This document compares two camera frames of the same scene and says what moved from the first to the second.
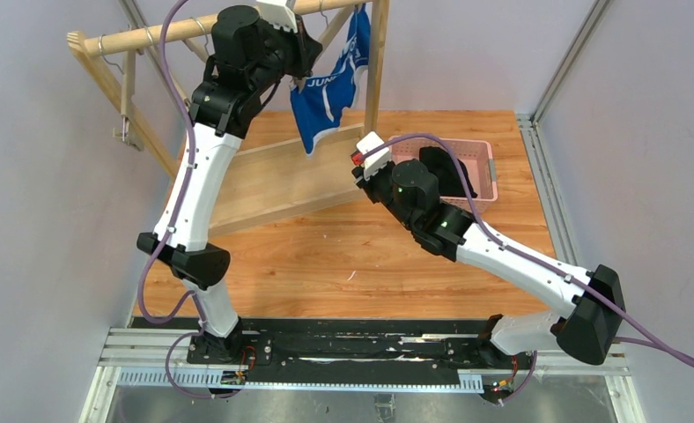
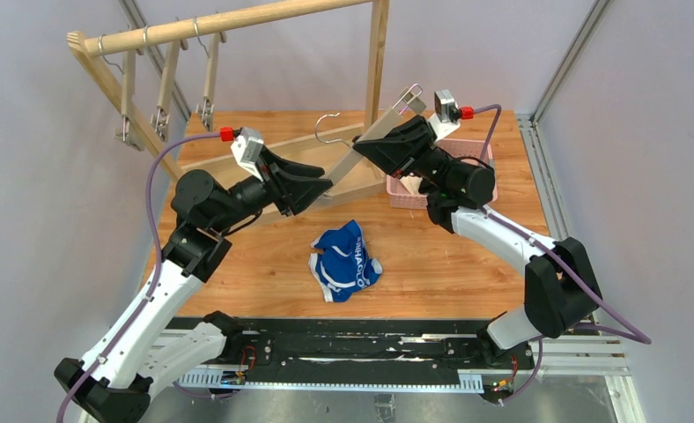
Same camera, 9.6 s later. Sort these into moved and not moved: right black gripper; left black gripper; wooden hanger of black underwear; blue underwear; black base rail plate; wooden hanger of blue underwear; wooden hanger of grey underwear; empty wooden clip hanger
Moved: wooden hanger of black underwear; left black gripper; right black gripper; blue underwear; wooden hanger of grey underwear; wooden hanger of blue underwear
Not moved: black base rail plate; empty wooden clip hanger
